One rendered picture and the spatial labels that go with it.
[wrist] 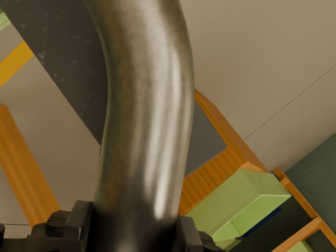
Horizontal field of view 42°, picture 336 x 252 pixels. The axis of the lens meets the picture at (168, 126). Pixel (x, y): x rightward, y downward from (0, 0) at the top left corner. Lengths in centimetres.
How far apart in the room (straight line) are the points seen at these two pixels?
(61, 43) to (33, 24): 1
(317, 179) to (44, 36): 601
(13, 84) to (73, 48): 168
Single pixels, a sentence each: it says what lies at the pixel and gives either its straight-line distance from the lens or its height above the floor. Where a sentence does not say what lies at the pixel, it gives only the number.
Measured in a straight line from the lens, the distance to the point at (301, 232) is 550.
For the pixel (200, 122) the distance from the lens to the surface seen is 19.
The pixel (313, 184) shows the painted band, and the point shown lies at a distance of 616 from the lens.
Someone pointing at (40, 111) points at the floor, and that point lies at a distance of 207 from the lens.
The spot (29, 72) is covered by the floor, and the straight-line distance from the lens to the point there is 186.
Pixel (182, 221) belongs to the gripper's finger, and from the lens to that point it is 16.
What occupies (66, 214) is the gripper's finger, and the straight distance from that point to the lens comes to 16.
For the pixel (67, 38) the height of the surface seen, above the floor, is 106.
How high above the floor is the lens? 119
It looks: 25 degrees down
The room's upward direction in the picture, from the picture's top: 144 degrees clockwise
